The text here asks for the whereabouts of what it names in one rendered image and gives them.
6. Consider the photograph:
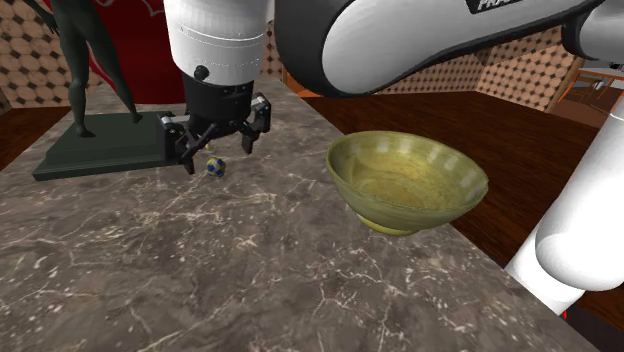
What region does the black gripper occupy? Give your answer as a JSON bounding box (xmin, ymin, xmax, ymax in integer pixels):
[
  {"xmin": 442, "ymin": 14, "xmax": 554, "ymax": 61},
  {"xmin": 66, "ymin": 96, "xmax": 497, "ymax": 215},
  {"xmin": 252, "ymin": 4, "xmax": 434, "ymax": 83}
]
[{"xmin": 155, "ymin": 72, "xmax": 273, "ymax": 176}]

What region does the blue and yellow ball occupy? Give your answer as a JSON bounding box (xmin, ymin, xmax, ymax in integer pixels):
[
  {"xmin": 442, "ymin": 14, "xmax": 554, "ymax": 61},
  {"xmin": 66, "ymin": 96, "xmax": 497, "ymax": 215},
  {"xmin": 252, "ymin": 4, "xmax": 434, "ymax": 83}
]
[{"xmin": 206, "ymin": 156, "xmax": 227, "ymax": 179}]

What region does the dark green figure statue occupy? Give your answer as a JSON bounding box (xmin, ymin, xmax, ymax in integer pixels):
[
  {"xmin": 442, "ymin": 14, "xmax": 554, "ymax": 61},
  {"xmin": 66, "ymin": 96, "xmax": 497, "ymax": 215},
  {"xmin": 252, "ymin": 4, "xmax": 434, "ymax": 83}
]
[{"xmin": 21, "ymin": 0, "xmax": 189, "ymax": 183}]

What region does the green ceramic bowl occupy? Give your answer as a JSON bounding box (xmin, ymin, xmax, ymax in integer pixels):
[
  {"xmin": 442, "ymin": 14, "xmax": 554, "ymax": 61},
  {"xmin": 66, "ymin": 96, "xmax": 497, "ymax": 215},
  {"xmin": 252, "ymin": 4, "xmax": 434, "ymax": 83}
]
[{"xmin": 325, "ymin": 129, "xmax": 490, "ymax": 238}]

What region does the wooden table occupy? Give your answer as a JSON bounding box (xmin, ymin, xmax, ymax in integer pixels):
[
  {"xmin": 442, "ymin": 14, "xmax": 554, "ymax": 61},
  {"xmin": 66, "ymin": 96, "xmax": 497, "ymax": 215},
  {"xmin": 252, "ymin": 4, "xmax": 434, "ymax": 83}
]
[{"xmin": 544, "ymin": 62, "xmax": 624, "ymax": 129}]

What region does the red wall hanging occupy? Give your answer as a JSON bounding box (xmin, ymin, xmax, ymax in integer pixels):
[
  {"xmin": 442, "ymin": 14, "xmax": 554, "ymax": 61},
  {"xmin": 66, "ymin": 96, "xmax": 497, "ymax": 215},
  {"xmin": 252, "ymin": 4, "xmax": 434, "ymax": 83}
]
[{"xmin": 42, "ymin": 0, "xmax": 187, "ymax": 106}]

